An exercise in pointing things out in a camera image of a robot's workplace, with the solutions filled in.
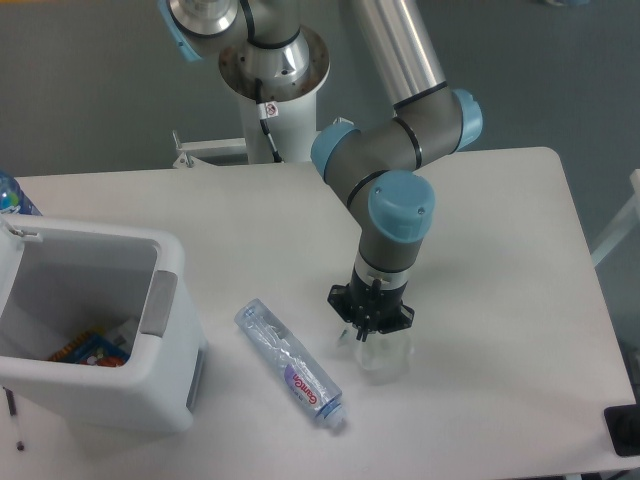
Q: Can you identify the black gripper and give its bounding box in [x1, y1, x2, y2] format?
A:
[327, 265, 415, 334]

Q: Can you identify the white tissue pack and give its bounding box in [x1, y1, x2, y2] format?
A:
[336, 326, 414, 385]

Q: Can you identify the clear plastic water bottle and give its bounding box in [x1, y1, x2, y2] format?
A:
[235, 299, 347, 432]

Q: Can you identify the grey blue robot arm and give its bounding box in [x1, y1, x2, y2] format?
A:
[158, 1, 483, 341]

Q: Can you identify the white trash can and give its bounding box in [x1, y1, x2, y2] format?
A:
[1, 214, 208, 432]

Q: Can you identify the colourful trash in bin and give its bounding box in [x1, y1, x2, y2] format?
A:
[46, 327, 130, 368]

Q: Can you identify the black device at table corner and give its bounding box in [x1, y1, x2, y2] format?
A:
[604, 404, 639, 457]

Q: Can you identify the black pen on table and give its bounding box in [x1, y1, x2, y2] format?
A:
[3, 387, 25, 452]

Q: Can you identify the blue bottle at edge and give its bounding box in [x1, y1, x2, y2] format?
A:
[0, 171, 42, 216]

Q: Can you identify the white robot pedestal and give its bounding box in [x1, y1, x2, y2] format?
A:
[171, 27, 356, 169]

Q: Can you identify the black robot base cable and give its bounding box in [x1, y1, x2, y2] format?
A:
[253, 77, 285, 164]

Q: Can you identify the white frame at right edge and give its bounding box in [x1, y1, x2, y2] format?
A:
[591, 169, 639, 267]

